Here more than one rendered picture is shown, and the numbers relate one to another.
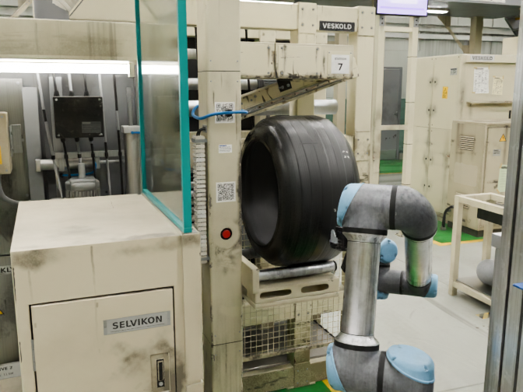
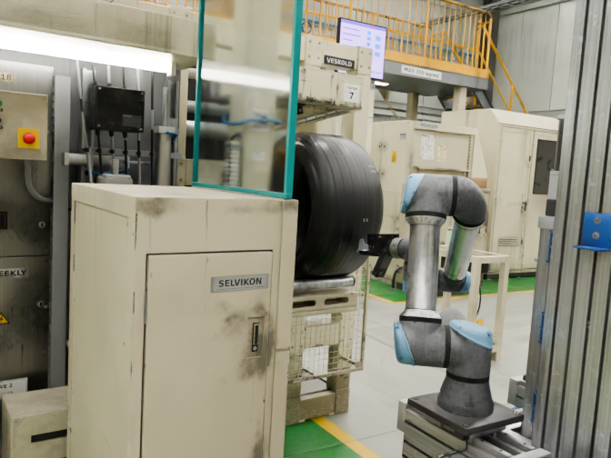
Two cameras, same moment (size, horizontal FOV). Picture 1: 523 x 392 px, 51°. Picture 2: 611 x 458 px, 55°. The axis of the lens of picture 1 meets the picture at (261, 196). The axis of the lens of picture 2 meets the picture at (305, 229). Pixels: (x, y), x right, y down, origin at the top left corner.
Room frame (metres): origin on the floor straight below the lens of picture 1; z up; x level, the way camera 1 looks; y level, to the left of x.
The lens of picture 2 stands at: (-0.17, 0.44, 1.34)
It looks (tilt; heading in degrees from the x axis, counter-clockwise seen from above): 6 degrees down; 347
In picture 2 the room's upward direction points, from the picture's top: 3 degrees clockwise
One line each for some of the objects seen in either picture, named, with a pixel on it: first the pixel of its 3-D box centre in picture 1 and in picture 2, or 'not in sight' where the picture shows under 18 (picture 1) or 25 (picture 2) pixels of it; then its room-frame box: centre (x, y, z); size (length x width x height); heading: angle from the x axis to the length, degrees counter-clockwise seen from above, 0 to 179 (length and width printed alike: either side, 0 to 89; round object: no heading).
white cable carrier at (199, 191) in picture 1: (201, 200); not in sight; (1.99, 0.22, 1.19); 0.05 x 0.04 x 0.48; 22
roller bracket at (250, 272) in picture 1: (238, 265); not in sight; (2.10, 0.09, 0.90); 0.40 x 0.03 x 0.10; 22
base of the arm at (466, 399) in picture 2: not in sight; (465, 388); (1.26, -0.37, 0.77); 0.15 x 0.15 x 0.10
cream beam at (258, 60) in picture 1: (279, 62); (294, 86); (2.49, -0.08, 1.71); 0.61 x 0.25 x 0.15; 112
